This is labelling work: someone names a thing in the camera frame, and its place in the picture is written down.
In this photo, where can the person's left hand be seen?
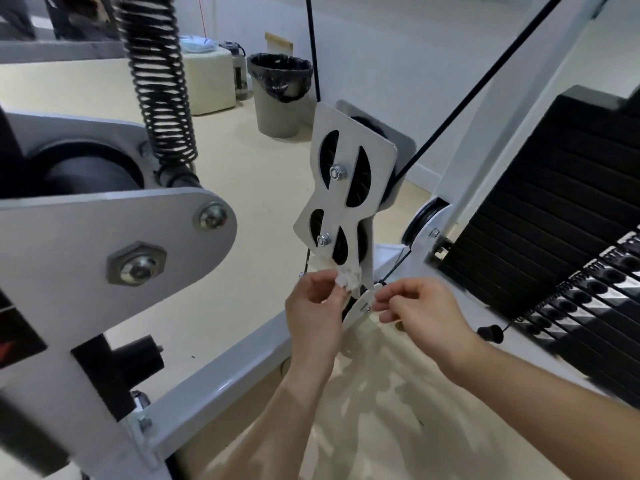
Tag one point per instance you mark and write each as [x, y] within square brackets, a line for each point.
[315, 324]

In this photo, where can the person's right hand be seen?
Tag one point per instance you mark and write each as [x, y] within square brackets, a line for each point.
[430, 319]

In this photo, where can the white cleaning wipe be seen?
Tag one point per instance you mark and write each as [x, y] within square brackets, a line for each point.
[348, 279]

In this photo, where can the white gym machine frame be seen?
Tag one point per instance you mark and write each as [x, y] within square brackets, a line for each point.
[75, 244]

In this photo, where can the blue dotted wet wipes packet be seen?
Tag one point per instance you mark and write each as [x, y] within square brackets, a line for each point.
[197, 44]

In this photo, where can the person's right forearm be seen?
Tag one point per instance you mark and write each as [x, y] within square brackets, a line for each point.
[550, 409]

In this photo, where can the person's left forearm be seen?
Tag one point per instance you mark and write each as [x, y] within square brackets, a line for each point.
[270, 429]

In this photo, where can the black weight stack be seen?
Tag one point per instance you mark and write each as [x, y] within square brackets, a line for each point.
[550, 219]

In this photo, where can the trash bin with black bag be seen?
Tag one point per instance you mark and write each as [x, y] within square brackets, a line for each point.
[277, 99]

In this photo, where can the cream white storage box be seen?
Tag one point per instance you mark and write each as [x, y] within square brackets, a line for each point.
[210, 84]

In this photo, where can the dark water bottle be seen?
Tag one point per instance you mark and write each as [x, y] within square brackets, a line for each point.
[237, 69]

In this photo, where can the small wooden block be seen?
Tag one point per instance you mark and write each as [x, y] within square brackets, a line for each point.
[279, 44]

